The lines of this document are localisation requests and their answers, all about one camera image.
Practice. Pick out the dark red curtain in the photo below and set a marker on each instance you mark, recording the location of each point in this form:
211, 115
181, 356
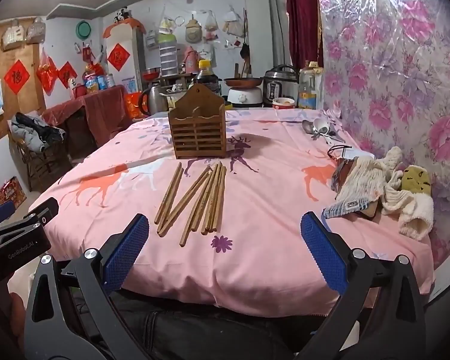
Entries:
303, 15

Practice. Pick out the white refrigerator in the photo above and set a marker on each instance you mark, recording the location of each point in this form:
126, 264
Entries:
133, 60

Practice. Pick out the copper frying pan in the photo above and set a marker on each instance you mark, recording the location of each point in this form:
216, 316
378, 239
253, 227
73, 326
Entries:
243, 81

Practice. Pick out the pink deer print tablecloth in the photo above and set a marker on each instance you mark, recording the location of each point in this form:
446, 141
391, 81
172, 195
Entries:
266, 213

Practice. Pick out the yellow cooking oil bottle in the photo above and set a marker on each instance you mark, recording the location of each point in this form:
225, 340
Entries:
91, 80

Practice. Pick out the brown flat case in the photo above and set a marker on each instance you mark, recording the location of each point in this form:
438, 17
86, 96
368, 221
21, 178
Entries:
341, 174

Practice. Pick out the steel electric kettle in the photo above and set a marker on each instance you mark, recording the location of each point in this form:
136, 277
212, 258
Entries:
153, 101

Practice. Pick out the red white bowl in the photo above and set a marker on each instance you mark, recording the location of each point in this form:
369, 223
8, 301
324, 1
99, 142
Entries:
284, 103

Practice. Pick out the person's black pants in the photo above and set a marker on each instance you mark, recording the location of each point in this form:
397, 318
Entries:
210, 330

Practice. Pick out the orange red carton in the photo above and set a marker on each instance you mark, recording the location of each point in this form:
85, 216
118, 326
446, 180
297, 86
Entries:
133, 107

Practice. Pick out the beige hanging pouch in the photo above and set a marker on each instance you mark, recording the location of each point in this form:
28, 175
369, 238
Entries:
193, 30

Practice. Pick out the pile of dark clothes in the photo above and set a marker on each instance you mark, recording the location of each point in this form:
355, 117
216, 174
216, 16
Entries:
33, 131

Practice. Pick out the white electric stove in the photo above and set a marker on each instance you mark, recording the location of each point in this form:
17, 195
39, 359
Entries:
243, 97

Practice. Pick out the white hanging handbag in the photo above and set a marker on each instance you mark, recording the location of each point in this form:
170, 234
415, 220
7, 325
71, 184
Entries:
13, 35

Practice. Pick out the red diamond poster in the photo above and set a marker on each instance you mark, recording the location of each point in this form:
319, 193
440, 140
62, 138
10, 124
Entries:
119, 57
66, 75
17, 77

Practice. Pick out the hanging white bag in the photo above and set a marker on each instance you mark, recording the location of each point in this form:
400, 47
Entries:
232, 24

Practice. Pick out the red gift box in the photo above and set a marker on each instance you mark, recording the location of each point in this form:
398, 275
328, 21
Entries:
9, 193

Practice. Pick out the panda plush toy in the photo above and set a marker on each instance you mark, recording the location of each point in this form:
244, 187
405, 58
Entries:
122, 15

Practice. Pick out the stacked grey lunch carrier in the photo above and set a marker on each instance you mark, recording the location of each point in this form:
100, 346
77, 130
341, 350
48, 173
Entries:
167, 58

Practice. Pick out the cream cooking pot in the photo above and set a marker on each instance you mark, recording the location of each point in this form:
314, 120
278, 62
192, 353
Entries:
176, 101

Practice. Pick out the cream knitted cloth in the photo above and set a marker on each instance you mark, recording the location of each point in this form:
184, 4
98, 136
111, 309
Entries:
405, 210

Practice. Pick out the green round plate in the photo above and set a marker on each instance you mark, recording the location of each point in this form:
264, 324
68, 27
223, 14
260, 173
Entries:
84, 30

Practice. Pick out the silver black pressure cooker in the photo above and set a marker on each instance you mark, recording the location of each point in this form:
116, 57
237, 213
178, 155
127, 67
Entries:
281, 84

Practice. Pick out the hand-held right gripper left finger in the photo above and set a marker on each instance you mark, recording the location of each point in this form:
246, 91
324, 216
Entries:
129, 249

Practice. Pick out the red cloth covered table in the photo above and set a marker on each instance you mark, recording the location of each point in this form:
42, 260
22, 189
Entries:
101, 112

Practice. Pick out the red basin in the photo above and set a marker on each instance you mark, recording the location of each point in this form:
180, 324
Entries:
151, 74

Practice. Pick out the yellow patterned cloth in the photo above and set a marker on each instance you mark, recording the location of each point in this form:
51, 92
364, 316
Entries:
416, 180

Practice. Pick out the floral plastic wall sheet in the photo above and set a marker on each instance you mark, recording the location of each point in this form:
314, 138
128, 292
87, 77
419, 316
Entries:
397, 63

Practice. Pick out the grey striped cloth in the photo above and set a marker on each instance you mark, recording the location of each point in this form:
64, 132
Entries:
356, 191

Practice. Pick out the wooden chair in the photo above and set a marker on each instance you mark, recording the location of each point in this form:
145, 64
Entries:
41, 168

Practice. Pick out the hanging clear plastic bag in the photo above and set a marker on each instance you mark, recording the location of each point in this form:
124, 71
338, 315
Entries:
167, 24
211, 26

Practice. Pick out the grey hanging handbag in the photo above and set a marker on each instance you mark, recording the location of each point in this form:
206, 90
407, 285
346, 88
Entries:
35, 32

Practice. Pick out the wooden slatted utensil holder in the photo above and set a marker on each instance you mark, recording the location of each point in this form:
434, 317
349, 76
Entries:
197, 120

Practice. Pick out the red hanging decoration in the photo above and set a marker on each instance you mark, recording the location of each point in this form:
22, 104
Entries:
47, 71

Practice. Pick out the pink thermos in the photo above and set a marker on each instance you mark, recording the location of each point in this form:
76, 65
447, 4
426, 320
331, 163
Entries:
190, 60

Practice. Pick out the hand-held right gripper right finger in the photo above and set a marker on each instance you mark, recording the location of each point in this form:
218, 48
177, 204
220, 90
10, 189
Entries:
320, 249

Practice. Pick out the orange cloth cover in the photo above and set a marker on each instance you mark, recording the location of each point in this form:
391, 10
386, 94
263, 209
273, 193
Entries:
123, 25

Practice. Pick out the dark soy sauce bottle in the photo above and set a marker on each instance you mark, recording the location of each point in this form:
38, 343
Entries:
206, 77

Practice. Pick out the pile of wooden chopsticks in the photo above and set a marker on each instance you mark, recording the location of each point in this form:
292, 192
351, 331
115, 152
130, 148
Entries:
215, 195

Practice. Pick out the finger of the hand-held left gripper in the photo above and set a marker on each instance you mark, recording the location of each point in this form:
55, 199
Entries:
43, 212
0, 213

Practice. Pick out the red mug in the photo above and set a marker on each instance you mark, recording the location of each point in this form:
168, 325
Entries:
79, 92

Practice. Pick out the clear yellow label oil bottle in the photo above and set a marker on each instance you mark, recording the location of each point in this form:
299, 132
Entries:
308, 90

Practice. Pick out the white face mask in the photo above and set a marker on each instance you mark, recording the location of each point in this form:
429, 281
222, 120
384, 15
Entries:
354, 152

